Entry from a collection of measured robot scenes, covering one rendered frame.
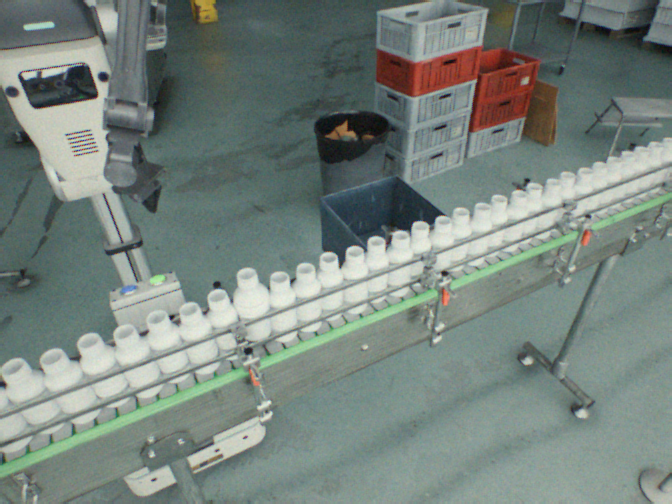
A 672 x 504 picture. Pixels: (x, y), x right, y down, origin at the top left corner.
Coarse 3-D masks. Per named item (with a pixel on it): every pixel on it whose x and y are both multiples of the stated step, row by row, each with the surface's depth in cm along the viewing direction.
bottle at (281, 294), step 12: (276, 276) 94; (288, 276) 93; (276, 288) 92; (288, 288) 94; (276, 300) 93; (288, 300) 94; (288, 312) 95; (276, 324) 97; (288, 324) 97; (288, 336) 100
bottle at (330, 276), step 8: (328, 256) 99; (336, 256) 98; (320, 264) 98; (328, 264) 96; (336, 264) 97; (320, 272) 99; (328, 272) 98; (336, 272) 99; (320, 280) 99; (328, 280) 98; (336, 280) 98; (328, 288) 99; (328, 296) 100; (336, 296) 101; (328, 304) 102; (336, 304) 102; (328, 312) 103; (328, 320) 106
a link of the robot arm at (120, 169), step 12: (120, 132) 88; (132, 132) 89; (144, 132) 90; (120, 144) 85; (132, 144) 86; (108, 156) 86; (120, 156) 84; (132, 156) 87; (108, 168) 84; (120, 168) 85; (132, 168) 85; (108, 180) 86; (120, 180) 87; (132, 180) 87
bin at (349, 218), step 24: (360, 192) 162; (384, 192) 168; (408, 192) 162; (336, 216) 147; (360, 216) 169; (384, 216) 175; (408, 216) 167; (432, 216) 153; (336, 240) 154; (360, 240) 137; (384, 240) 172
